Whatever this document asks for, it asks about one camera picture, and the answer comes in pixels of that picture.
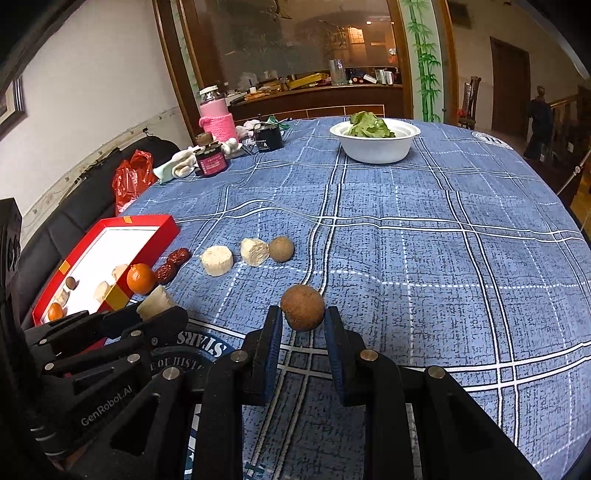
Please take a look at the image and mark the red gift box tray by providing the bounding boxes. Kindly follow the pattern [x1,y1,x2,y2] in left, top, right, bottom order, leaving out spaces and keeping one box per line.
[32,215,179,326]

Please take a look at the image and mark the wooden sideboard cabinet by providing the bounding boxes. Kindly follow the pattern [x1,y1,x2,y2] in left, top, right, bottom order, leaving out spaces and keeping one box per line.
[229,84,414,123]

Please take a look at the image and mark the red plastic bag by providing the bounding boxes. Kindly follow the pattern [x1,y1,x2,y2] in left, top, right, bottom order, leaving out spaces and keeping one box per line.
[111,150,157,215]

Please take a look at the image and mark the black small box device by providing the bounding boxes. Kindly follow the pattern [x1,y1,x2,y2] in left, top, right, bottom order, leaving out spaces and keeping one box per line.
[253,123,283,152]

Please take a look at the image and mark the black leather sofa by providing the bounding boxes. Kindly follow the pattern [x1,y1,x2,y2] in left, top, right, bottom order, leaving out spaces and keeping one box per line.
[16,135,179,329]

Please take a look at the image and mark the white bowl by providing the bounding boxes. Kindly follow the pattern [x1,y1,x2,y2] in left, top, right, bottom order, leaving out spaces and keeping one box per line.
[329,118,421,165]

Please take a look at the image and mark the framed painting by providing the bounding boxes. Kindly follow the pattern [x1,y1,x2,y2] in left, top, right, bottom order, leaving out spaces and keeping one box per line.
[0,76,26,139]

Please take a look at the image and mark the red jujube lower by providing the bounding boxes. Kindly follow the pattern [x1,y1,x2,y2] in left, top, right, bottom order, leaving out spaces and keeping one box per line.
[154,262,178,285]

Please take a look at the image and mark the pink thermos bottle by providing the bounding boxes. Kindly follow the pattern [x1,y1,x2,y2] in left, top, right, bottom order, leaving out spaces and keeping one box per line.
[198,85,238,142]

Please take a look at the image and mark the dark jar with pink label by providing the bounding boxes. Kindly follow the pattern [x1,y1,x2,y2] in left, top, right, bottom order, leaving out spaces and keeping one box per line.
[194,132,228,177]

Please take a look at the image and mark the glass pitcher on cabinet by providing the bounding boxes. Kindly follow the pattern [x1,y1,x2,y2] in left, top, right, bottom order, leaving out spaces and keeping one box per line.
[329,59,349,86]

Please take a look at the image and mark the blue plaid tablecloth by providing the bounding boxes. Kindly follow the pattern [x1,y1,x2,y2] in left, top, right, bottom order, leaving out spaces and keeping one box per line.
[129,118,590,479]

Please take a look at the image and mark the orange mandarin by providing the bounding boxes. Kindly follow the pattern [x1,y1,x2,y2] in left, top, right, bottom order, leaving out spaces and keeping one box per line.
[47,302,65,322]
[126,263,156,296]

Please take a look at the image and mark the green leaves in bowl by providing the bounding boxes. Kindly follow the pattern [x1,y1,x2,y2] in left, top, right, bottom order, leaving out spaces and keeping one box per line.
[346,111,396,139]

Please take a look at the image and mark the red jujube upper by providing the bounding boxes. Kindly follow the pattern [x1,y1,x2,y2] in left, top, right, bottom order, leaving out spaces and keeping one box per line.
[166,248,192,268]

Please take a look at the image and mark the white yam piece small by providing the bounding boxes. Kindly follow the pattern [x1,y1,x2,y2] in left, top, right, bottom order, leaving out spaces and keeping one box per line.
[94,281,112,303]

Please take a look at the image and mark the brown longan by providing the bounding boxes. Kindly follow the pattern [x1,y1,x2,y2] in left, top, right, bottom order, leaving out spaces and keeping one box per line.
[269,236,294,263]
[65,276,78,290]
[280,284,325,332]

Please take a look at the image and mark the red jujube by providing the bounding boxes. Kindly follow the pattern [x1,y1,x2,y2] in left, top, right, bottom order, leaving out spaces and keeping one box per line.
[154,262,178,285]
[166,248,192,268]

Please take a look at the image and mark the white green cloth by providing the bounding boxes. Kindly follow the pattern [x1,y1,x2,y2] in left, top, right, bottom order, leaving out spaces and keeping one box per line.
[153,116,290,184]

